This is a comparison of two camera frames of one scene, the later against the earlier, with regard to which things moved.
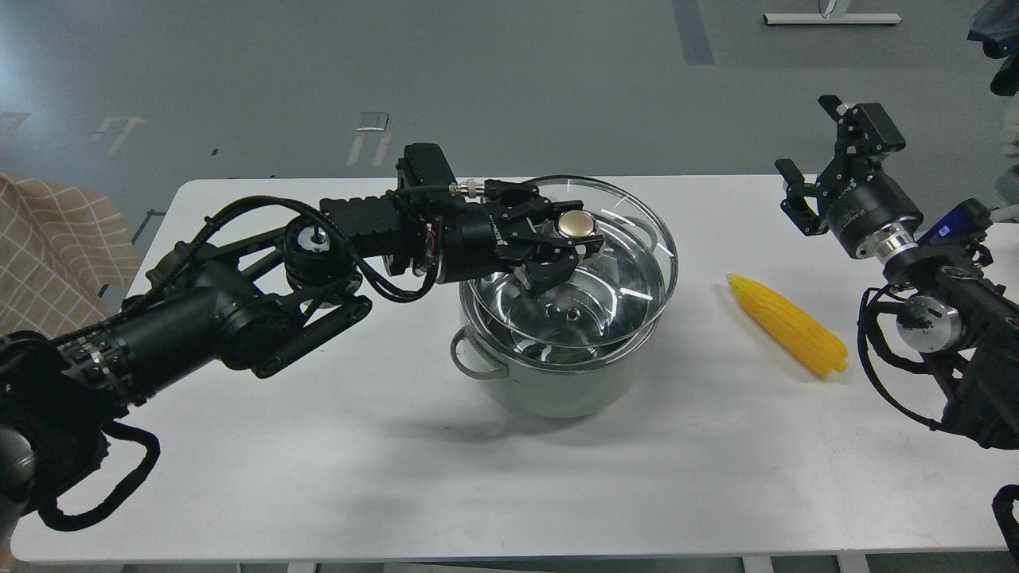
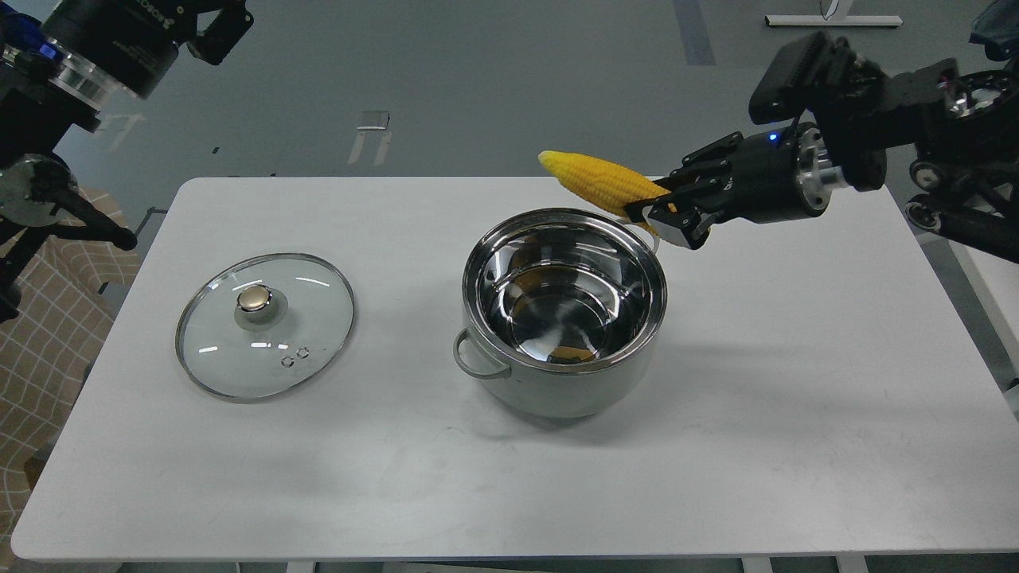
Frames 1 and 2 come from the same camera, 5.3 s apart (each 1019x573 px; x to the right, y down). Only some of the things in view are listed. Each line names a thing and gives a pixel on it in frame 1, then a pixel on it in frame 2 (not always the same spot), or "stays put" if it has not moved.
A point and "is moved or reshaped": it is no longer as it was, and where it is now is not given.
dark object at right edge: x=996 y=25 stays put
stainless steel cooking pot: x=579 y=348 stays put
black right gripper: x=853 y=192 to x=778 y=175
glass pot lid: x=613 y=290 is moved or reshaped
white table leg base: x=811 y=18 stays put
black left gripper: x=515 y=216 to x=133 y=44
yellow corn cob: x=793 y=331 to x=607 y=185
